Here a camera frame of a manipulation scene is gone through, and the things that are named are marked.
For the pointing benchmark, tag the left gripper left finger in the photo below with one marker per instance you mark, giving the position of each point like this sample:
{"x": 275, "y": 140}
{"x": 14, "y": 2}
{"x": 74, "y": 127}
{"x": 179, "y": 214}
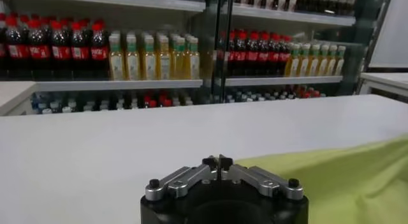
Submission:
{"x": 185, "y": 183}

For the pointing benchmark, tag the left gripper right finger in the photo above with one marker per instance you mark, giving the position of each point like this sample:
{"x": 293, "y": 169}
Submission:
{"x": 261, "y": 183}

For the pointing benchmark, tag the light green t-shirt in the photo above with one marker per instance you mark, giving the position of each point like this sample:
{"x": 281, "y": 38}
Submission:
{"x": 350, "y": 187}

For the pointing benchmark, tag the yellow tea bottle green label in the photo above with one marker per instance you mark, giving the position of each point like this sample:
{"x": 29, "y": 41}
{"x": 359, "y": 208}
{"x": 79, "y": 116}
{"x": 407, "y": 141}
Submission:
{"x": 150, "y": 65}
{"x": 179, "y": 64}
{"x": 304, "y": 65}
{"x": 340, "y": 64}
{"x": 194, "y": 64}
{"x": 323, "y": 65}
{"x": 314, "y": 65}
{"x": 117, "y": 65}
{"x": 331, "y": 65}
{"x": 133, "y": 65}
{"x": 294, "y": 65}
{"x": 164, "y": 65}

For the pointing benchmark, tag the glass beverage display cabinet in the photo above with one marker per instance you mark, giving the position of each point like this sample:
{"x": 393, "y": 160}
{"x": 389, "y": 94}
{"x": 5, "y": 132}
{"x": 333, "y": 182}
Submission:
{"x": 355, "y": 53}

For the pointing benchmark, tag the small white side table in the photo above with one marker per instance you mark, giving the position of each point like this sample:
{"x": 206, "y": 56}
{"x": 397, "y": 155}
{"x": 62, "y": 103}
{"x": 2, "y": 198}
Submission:
{"x": 385, "y": 80}

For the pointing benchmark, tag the black cabinet divider post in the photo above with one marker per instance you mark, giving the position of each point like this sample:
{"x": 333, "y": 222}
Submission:
{"x": 219, "y": 53}

